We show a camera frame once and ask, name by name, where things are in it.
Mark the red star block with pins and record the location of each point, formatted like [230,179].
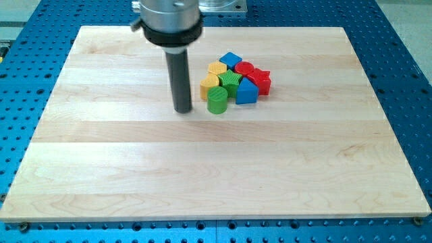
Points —
[261,78]

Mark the green star block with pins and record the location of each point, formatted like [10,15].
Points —
[230,81]

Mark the light wooden board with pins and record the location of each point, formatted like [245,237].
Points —
[110,147]

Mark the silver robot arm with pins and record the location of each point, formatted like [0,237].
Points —
[172,25]

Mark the blue cube block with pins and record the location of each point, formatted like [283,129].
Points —
[230,59]

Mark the yellow hexagon block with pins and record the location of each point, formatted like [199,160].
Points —
[217,68]

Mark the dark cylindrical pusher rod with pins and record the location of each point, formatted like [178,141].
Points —
[177,65]

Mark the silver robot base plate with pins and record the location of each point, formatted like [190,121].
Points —
[223,6]

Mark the black collar tool mount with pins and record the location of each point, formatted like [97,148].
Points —
[173,40]

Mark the green cylinder block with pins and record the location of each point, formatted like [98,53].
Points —
[217,100]

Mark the blue triangle block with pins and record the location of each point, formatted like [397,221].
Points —
[247,92]

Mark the red cylinder block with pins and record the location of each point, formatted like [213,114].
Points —
[244,68]

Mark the yellow heart block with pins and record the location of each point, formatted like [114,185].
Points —
[212,80]

